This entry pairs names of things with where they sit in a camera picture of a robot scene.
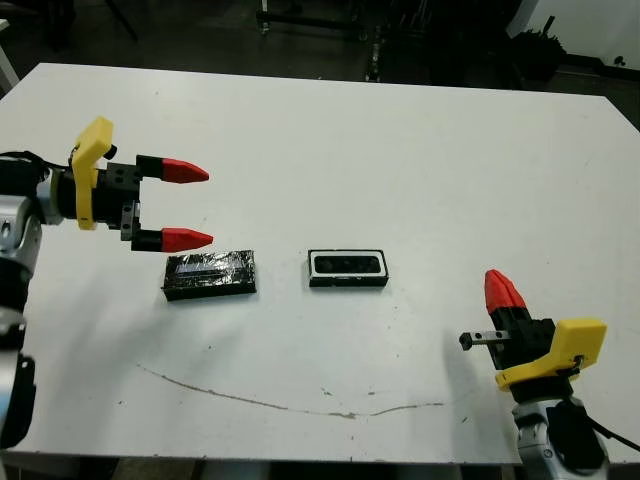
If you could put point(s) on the black box with white liner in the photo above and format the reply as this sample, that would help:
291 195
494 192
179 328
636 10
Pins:
345 282

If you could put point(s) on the black bundle by wall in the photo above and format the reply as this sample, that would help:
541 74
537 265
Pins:
539 50

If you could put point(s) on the black slanted stand leg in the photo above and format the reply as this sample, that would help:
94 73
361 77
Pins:
122 21

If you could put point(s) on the white side desk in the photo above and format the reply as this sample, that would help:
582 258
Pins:
7 55

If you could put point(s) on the small black wall fixture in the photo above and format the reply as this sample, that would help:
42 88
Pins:
620 61

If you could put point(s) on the black box lid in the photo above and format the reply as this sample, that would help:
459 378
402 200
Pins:
210 272

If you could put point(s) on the black camera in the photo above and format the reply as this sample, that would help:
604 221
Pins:
345 264

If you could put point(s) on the grey metal stand post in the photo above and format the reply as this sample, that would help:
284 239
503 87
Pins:
375 57

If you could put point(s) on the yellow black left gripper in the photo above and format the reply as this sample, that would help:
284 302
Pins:
85 190

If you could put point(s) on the black wheeled cart frame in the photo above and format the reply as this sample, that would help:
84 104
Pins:
310 22

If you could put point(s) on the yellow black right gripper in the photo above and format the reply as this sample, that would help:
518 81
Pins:
575 345

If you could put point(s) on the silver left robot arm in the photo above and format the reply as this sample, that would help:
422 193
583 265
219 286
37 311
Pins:
15 225

